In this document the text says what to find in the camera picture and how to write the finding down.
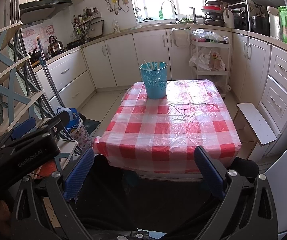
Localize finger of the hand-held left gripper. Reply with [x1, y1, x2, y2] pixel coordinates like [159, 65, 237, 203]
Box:
[32, 110, 70, 140]
[10, 117, 37, 140]

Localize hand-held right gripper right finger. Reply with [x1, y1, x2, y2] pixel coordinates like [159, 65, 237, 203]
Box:
[194, 145, 279, 240]

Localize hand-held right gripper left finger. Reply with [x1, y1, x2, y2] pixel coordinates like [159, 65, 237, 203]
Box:
[10, 148, 95, 240]

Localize blue perforated plastic basket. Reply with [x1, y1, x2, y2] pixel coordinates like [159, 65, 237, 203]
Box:
[139, 61, 168, 100]

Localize pile of wooden chopsticks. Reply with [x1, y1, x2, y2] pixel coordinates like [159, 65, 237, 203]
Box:
[143, 59, 167, 70]

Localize utensil holder with utensils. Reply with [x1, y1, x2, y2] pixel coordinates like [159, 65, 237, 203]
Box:
[71, 15, 90, 42]

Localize blue plastic bag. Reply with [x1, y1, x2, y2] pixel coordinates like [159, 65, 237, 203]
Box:
[56, 107, 81, 133]

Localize floral patterned bin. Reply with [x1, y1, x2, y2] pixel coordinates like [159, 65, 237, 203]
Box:
[70, 119, 94, 153]

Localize dark floor mat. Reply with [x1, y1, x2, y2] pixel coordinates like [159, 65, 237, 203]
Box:
[83, 119, 101, 137]

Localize red white checked tablecloth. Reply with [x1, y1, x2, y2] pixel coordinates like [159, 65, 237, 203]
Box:
[93, 79, 242, 174]

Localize white wooden stool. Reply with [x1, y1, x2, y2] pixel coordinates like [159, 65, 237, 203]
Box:
[233, 102, 277, 160]

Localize person's dark pants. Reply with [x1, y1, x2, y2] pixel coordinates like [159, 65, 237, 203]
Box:
[72, 154, 260, 235]

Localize black wok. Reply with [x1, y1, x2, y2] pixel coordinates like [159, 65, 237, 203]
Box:
[28, 47, 42, 63]

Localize steel stovetop kettle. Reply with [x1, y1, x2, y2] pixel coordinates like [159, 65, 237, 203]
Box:
[47, 35, 64, 55]

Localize black frying pan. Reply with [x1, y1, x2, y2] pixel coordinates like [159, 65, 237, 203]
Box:
[67, 39, 85, 50]

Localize printed pink plastic bag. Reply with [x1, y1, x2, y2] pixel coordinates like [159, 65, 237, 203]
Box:
[208, 52, 226, 71]

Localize white plastic bag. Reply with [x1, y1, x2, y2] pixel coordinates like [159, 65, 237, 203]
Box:
[189, 47, 212, 71]

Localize black range hood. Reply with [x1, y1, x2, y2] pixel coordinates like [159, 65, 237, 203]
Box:
[20, 0, 73, 25]

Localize cream kitchen base cabinets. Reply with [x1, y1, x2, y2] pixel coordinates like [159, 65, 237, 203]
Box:
[35, 27, 287, 143]

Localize white storage trolley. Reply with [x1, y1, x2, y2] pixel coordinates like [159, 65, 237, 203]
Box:
[190, 39, 231, 98]

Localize white hanging tote bag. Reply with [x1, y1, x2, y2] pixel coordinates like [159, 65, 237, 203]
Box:
[171, 28, 192, 48]

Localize heap of clear plastic bags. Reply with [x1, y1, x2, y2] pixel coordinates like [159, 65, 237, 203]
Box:
[191, 29, 229, 43]

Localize white plastic jug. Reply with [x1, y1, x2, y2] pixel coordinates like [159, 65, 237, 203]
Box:
[223, 9, 235, 29]

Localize black cooking pot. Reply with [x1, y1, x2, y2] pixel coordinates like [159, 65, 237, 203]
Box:
[251, 15, 270, 36]

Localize black coffee maker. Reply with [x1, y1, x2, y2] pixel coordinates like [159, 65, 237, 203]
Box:
[232, 8, 247, 30]

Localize stack of pots and pans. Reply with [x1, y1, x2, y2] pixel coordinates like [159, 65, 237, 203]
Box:
[195, 0, 225, 27]

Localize chrome sink faucet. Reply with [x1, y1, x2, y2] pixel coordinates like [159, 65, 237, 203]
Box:
[161, 0, 179, 24]

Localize white electric kettle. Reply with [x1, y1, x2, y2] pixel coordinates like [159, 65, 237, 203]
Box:
[266, 6, 282, 39]

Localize green food packet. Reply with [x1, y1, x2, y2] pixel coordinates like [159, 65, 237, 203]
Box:
[278, 5, 287, 46]

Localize mop handle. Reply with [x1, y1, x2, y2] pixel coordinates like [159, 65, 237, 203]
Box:
[37, 35, 67, 110]

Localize pink wall stickers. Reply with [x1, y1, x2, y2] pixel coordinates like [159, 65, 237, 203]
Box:
[22, 24, 54, 55]

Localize wall spice shelf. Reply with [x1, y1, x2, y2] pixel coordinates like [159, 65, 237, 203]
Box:
[80, 6, 102, 20]

